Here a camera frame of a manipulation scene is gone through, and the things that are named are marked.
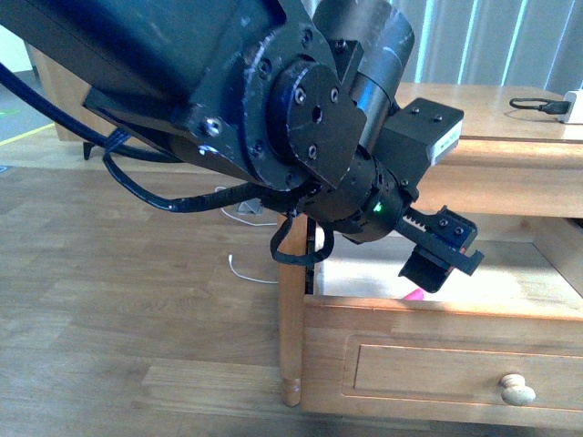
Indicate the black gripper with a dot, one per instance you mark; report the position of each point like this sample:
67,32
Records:
367,205

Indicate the pink marker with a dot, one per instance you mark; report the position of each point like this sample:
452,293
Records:
416,295

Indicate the wooden drawer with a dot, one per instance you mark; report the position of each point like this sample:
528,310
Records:
503,346

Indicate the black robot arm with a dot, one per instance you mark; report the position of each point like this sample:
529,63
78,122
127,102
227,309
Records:
218,102

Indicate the wooden nightstand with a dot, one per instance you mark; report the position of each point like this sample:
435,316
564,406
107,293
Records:
508,163

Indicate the open floor socket box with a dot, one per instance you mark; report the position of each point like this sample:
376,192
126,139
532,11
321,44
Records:
249,207

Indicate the white charger block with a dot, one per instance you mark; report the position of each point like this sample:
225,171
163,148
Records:
574,114

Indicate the grey-blue curtain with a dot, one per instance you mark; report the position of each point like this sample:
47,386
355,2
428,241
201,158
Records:
499,43

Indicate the light wooden cabinet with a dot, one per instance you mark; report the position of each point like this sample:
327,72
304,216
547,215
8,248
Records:
66,91

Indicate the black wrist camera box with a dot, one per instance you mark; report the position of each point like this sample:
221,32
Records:
415,139

